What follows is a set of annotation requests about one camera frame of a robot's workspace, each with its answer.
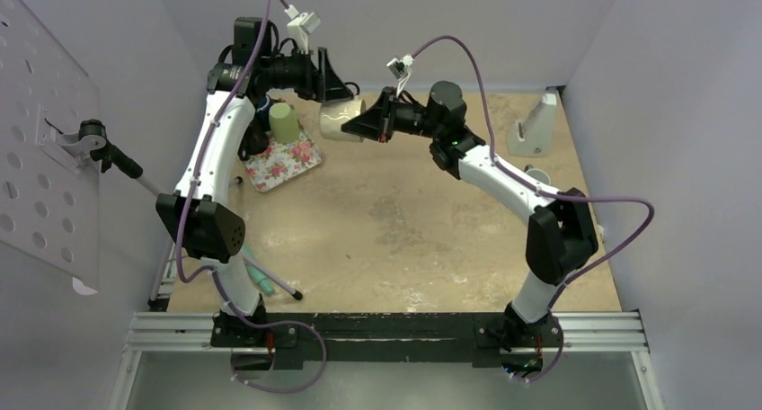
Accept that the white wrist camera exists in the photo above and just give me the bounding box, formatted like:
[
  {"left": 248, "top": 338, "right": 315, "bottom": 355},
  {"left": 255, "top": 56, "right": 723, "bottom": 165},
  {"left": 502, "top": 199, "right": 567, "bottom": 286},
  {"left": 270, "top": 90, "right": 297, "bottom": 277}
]
[
  {"left": 386, "top": 54, "right": 414, "bottom": 98},
  {"left": 284, "top": 4, "right": 321, "bottom": 53}
]

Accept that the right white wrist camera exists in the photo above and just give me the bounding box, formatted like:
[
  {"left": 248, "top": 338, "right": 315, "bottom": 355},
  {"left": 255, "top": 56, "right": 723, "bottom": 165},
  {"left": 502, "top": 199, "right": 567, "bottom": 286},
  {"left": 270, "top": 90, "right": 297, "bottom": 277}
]
[{"left": 386, "top": 54, "right": 414, "bottom": 98}]

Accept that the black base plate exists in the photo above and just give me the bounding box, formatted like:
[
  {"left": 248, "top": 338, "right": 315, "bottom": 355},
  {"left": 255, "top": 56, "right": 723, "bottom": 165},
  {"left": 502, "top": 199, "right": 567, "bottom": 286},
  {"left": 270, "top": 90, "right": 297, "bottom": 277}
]
[{"left": 208, "top": 312, "right": 562, "bottom": 371}]

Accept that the grey blue mug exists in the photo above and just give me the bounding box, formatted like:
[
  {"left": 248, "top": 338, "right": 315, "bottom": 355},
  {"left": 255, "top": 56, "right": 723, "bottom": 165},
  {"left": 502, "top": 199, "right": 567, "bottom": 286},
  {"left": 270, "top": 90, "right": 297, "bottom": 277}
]
[{"left": 524, "top": 165, "right": 552, "bottom": 185}]

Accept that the purple cable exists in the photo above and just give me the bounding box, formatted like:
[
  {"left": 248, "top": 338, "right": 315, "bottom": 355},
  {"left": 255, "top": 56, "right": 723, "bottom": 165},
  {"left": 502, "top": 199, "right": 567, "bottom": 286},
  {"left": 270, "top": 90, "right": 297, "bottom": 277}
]
[
  {"left": 411, "top": 35, "right": 656, "bottom": 385},
  {"left": 174, "top": 0, "right": 329, "bottom": 396}
]

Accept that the dark brown mug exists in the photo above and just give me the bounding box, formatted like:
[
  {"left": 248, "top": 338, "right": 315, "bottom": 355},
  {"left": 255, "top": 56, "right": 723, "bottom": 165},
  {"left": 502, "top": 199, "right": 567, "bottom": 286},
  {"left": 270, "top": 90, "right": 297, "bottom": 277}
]
[{"left": 237, "top": 120, "right": 270, "bottom": 162}]

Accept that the perforated white panel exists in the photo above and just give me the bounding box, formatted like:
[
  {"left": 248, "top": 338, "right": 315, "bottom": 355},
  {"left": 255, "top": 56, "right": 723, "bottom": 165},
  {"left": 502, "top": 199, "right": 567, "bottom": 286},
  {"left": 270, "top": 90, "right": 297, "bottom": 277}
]
[{"left": 1, "top": 0, "right": 102, "bottom": 292}]

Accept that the beige cream mug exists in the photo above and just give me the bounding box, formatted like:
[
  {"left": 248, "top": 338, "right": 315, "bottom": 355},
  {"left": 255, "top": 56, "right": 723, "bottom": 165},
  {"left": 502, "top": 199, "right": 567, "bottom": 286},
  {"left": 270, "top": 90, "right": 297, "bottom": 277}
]
[{"left": 318, "top": 97, "right": 366, "bottom": 143}]

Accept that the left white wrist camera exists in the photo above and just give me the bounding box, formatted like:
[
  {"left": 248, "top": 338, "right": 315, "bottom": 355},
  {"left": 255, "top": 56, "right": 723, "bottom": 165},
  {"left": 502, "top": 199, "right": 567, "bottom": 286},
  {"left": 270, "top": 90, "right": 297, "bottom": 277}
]
[{"left": 284, "top": 4, "right": 321, "bottom": 53}]

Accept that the light green mug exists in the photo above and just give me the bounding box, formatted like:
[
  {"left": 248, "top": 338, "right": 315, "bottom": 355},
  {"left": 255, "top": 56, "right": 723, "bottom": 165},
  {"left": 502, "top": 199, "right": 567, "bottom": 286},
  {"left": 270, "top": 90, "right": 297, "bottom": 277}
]
[{"left": 269, "top": 102, "right": 301, "bottom": 144}]

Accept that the teal marker pen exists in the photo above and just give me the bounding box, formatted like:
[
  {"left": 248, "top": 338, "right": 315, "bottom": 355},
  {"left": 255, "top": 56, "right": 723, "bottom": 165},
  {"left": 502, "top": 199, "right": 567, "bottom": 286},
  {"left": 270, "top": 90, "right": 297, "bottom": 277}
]
[{"left": 241, "top": 245, "right": 275, "bottom": 296}]

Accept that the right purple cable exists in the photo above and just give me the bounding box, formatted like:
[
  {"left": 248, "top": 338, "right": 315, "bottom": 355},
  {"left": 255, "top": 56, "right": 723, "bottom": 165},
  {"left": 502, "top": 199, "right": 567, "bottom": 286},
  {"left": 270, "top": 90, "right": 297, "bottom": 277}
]
[{"left": 411, "top": 35, "right": 656, "bottom": 385}]

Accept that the dark blue mug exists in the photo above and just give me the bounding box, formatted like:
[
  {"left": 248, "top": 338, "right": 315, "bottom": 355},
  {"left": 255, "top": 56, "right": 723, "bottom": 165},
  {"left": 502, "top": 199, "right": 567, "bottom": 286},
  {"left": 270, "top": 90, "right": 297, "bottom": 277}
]
[{"left": 255, "top": 95, "right": 275, "bottom": 122}]

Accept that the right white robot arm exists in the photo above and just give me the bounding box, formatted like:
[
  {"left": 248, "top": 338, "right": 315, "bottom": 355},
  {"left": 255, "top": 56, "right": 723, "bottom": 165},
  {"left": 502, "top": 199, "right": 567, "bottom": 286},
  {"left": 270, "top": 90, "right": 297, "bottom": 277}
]
[{"left": 340, "top": 81, "right": 598, "bottom": 351}]

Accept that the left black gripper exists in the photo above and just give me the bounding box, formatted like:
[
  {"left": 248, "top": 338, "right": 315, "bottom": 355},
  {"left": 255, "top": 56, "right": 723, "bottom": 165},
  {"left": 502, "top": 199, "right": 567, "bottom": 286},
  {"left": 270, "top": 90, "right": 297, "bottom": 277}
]
[{"left": 261, "top": 45, "right": 353, "bottom": 103}]

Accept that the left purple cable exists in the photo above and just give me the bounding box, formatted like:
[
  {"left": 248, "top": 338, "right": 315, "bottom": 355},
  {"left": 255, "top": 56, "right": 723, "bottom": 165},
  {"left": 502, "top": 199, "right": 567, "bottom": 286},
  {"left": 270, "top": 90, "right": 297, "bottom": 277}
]
[{"left": 174, "top": 0, "right": 329, "bottom": 396}]

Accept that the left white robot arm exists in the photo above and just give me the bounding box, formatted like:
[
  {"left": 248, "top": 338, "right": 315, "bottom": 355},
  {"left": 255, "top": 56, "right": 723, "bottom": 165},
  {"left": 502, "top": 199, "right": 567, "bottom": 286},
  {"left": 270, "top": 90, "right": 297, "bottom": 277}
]
[{"left": 155, "top": 13, "right": 353, "bottom": 347}]

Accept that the floral pattern tray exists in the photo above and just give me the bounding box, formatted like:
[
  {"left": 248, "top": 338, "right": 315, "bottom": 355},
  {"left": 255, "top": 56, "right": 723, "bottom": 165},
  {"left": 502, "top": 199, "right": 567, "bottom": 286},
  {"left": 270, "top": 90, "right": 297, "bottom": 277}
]
[{"left": 243, "top": 129, "right": 323, "bottom": 192}]

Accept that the white wedge stand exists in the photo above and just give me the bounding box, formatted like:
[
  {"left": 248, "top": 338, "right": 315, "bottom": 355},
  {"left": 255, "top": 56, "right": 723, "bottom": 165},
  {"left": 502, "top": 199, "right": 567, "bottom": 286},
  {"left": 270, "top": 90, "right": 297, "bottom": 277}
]
[{"left": 506, "top": 91, "right": 559, "bottom": 158}]

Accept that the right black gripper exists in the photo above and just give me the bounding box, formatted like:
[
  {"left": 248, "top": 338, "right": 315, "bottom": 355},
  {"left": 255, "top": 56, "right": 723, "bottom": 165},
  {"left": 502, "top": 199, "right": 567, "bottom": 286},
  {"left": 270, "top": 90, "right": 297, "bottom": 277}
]
[{"left": 343, "top": 86, "right": 443, "bottom": 143}]

